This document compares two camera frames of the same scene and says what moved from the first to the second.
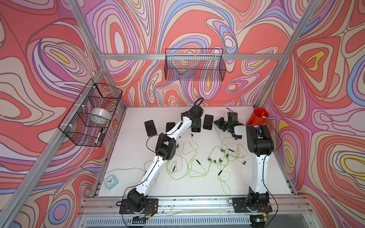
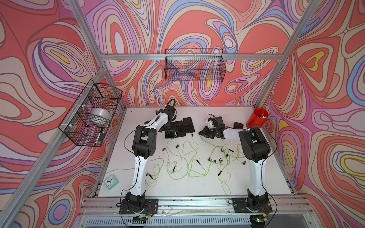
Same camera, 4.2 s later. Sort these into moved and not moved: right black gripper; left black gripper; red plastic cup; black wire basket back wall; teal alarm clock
Moved: left black gripper; right black gripper
Not moved: black wire basket back wall; red plastic cup; teal alarm clock
